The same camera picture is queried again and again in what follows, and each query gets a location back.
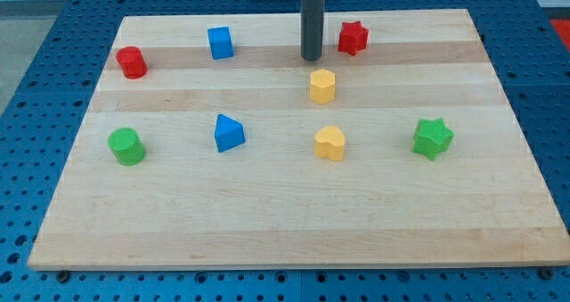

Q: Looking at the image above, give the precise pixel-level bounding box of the wooden board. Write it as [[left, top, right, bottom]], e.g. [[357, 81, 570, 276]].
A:
[[28, 9, 569, 271]]

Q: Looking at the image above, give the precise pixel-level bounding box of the yellow heart block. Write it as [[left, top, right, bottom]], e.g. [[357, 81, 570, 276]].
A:
[[313, 126, 346, 161]]

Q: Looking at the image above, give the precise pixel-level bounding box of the blue cube block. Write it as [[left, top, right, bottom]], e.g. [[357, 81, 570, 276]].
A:
[[208, 27, 233, 60]]

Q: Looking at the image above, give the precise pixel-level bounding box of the blue triangle block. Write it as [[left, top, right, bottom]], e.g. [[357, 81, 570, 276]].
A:
[[214, 114, 246, 152]]

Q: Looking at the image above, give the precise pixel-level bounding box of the red cylinder block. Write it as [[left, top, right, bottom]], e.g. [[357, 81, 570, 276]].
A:
[[116, 46, 148, 79]]

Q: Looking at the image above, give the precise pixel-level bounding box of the green star block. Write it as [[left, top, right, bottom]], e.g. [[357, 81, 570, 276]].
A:
[[411, 118, 454, 160]]

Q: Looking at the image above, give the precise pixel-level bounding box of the green cylinder block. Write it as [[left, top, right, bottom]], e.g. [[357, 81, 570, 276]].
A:
[[108, 127, 146, 166]]

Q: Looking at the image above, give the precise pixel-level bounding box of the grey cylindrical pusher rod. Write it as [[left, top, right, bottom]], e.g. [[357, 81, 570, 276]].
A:
[[300, 0, 325, 61]]

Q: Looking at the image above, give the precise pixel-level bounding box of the yellow hexagon block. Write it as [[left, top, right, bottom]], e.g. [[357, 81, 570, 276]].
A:
[[309, 69, 336, 104]]

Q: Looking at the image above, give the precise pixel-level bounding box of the red star block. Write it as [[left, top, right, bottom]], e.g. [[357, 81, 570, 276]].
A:
[[338, 20, 369, 56]]

